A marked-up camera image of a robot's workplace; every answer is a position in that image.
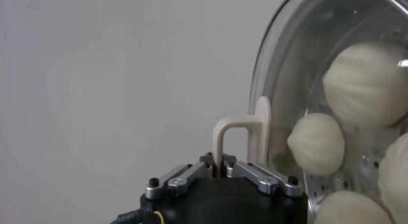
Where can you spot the white steamed baozi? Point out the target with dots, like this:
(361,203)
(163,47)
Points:
(350,209)
(366,85)
(396,180)
(317,144)

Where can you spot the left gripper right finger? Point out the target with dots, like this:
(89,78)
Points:
(261,179)

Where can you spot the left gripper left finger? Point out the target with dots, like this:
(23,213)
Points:
(181,179)

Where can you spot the round glass pot lid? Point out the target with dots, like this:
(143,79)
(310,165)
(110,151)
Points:
(255,126)

